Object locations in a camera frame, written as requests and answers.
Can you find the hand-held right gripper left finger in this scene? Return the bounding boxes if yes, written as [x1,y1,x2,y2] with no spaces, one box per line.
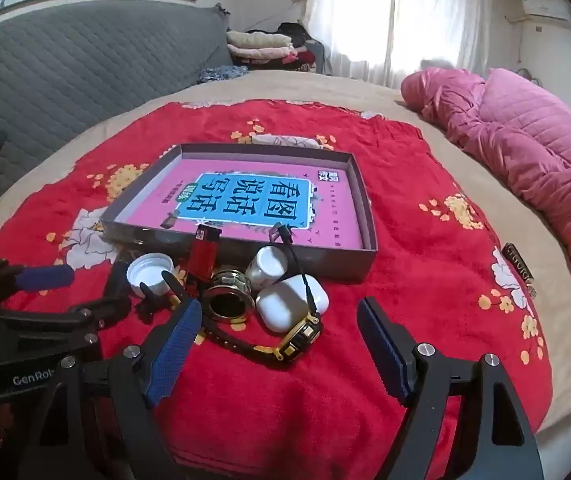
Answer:
[30,299,204,480]

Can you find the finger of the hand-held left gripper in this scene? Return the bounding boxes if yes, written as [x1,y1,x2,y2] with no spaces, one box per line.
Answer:
[68,297,134,332]
[0,259,75,307]

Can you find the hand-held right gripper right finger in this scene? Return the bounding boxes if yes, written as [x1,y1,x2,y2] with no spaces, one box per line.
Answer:
[356,297,546,480]

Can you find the black hair claw clip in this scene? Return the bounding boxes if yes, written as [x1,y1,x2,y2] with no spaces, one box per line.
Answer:
[136,270,189,323]

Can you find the white bottle cap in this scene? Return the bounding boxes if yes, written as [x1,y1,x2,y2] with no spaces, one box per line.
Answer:
[126,253,175,298]

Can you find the brass threaded metal fitting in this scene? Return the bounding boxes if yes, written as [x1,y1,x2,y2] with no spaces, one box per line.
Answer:
[202,270,256,331]

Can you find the black and yellow wristwatch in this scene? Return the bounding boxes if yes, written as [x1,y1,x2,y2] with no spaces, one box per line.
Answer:
[200,224,323,361]

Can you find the shallow grey cardboard box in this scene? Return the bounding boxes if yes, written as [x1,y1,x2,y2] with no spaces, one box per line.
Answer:
[102,143,379,281]

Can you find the red lighter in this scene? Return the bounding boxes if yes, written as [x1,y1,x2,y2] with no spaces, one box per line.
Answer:
[188,227,224,283]

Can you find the white earbuds case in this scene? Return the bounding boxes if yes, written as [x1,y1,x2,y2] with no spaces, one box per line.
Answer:
[256,280,329,333]

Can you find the small white bottle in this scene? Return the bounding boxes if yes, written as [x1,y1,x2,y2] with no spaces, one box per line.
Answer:
[246,245,289,291]

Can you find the pink book with blue panel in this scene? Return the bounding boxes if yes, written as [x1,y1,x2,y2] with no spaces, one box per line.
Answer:
[116,159,366,251]

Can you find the red floral blanket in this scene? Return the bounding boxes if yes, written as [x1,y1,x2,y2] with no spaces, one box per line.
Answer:
[0,100,553,480]

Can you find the grey quilted headboard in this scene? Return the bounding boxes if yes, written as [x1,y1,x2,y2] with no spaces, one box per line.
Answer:
[0,0,234,231]

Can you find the pink quilt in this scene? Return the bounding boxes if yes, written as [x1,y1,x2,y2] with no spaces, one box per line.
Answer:
[399,66,571,316]

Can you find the blue patterned cloth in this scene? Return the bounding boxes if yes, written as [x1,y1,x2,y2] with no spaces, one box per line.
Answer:
[198,65,249,84]

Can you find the pink folded blanket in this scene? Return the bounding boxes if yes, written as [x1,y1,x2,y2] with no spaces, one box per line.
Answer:
[228,45,297,64]

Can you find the black clothing pile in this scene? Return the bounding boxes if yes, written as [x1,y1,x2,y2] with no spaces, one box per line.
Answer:
[276,22,312,45]

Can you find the white sheer curtains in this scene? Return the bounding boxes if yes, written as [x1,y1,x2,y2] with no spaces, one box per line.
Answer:
[305,0,493,86]

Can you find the white air conditioner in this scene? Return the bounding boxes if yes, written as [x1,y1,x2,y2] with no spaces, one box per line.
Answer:
[520,0,571,23]

